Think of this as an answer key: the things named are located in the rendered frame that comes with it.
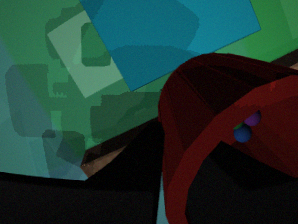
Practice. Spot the brown wooden bar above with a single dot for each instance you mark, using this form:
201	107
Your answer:
101	154

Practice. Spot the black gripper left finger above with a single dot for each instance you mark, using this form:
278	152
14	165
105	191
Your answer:
126	191

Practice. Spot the dark red cup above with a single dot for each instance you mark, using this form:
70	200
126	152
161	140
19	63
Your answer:
201	103

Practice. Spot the blue marble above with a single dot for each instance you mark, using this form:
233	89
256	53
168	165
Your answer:
242	134

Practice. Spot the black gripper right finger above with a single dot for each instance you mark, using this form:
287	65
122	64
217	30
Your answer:
233	188

